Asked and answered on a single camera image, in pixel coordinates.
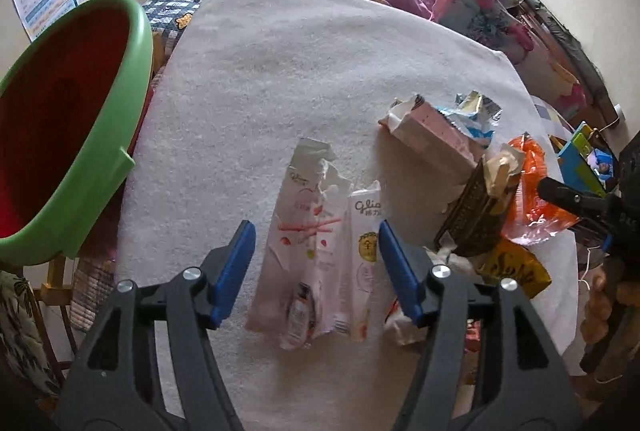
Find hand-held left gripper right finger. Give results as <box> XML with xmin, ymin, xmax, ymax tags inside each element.
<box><xmin>377</xmin><ymin>219</ymin><xmax>583</xmax><ymax>431</ymax></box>

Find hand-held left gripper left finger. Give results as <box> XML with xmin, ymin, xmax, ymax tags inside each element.
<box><xmin>55</xmin><ymin>219</ymin><xmax>258</xmax><ymax>431</ymax></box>

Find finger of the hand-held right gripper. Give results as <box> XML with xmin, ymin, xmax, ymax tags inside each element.
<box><xmin>570</xmin><ymin>218</ymin><xmax>615</xmax><ymax>254</ymax></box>
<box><xmin>537</xmin><ymin>177</ymin><xmax>608</xmax><ymax>218</ymax></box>

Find orange plastic bag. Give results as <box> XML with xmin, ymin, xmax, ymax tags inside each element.
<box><xmin>500</xmin><ymin>134</ymin><xmax>581</xmax><ymax>247</ymax></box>

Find white wrapper with yellow label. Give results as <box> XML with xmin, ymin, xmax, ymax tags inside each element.
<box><xmin>346</xmin><ymin>180</ymin><xmax>383</xmax><ymax>343</ymax></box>

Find white and pink snack wrapper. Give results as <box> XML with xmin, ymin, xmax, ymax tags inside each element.
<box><xmin>245</xmin><ymin>137</ymin><xmax>351</xmax><ymax>352</ymax></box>

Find blue and white wrapper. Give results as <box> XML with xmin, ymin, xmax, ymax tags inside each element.
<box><xmin>435</xmin><ymin>90</ymin><xmax>503</xmax><ymax>149</ymax></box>

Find pink snack box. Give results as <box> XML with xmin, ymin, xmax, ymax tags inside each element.
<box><xmin>378</xmin><ymin>93</ymin><xmax>493</xmax><ymax>172</ymax></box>

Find green basin with red inside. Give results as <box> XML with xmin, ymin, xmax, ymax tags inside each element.
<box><xmin>0</xmin><ymin>0</ymin><xmax>153</xmax><ymax>262</ymax></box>

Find person's right hand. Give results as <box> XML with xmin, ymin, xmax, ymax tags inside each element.
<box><xmin>580</xmin><ymin>261</ymin><xmax>632</xmax><ymax>347</ymax></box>

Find blue book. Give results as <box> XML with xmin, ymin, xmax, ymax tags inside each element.
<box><xmin>557</xmin><ymin>121</ymin><xmax>618</xmax><ymax>196</ymax></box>

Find white crumpled paper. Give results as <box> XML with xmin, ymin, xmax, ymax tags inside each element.
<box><xmin>382</xmin><ymin>298</ymin><xmax>431</xmax><ymax>348</ymax></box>

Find brown woven cloth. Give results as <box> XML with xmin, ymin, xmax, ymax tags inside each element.
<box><xmin>70</xmin><ymin>256</ymin><xmax>121</xmax><ymax>332</ymax></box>

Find dark wooden headboard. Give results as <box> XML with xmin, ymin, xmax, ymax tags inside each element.
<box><xmin>495</xmin><ymin>0</ymin><xmax>608</xmax><ymax>112</ymax></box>

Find white towel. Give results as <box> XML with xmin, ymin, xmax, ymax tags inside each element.
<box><xmin>116</xmin><ymin>0</ymin><xmax>581</xmax><ymax>431</ymax></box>

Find pink floral blanket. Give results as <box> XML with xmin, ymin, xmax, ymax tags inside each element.
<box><xmin>432</xmin><ymin>0</ymin><xmax>588</xmax><ymax>122</ymax></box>

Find floral seat cushion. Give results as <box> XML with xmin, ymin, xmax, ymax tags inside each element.
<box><xmin>0</xmin><ymin>271</ymin><xmax>63</xmax><ymax>397</ymax></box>

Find blue chart wall poster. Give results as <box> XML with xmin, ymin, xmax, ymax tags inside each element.
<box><xmin>7</xmin><ymin>0</ymin><xmax>78</xmax><ymax>42</ymax></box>

